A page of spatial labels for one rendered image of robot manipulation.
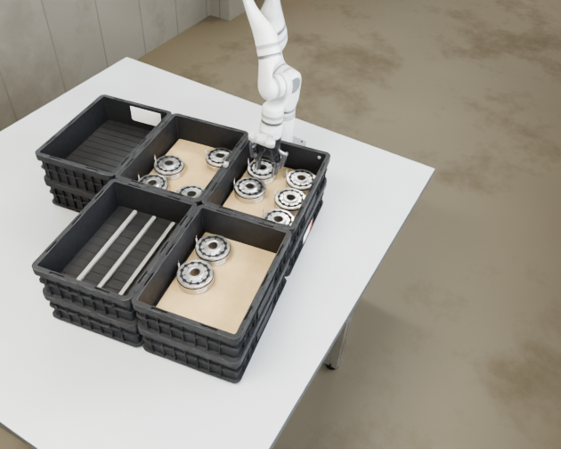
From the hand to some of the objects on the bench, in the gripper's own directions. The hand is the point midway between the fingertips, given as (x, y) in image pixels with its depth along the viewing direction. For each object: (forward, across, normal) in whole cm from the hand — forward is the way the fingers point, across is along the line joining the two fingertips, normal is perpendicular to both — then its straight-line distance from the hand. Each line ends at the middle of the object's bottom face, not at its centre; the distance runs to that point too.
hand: (266, 168), depth 183 cm
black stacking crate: (+18, -6, +8) cm, 21 cm away
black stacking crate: (+20, -11, +47) cm, 52 cm away
